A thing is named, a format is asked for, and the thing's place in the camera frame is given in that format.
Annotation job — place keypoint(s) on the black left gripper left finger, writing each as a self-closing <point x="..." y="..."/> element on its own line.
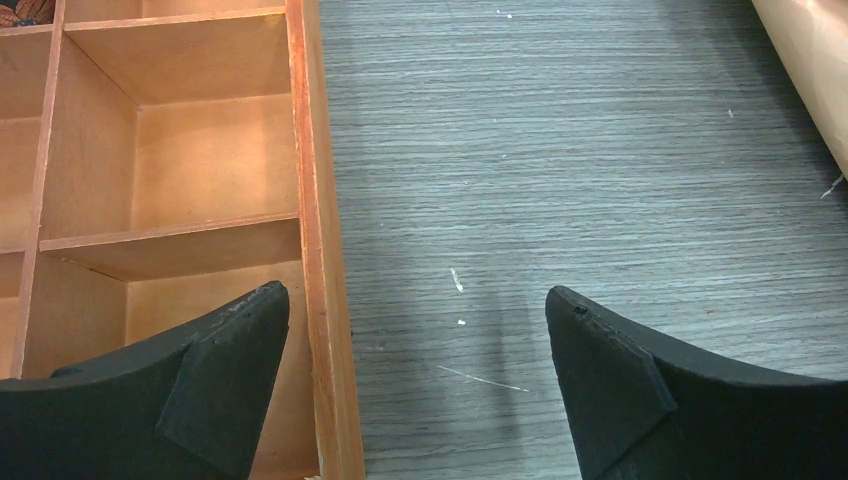
<point x="187" y="403"/>

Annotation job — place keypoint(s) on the orange and green wrapping paper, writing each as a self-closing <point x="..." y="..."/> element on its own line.
<point x="810" y="38"/>

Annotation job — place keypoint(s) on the orange wooden compartment tray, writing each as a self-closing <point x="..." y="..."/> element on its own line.
<point x="158" y="159"/>

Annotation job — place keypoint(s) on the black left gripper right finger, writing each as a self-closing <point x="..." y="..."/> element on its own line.
<point x="641" y="404"/>

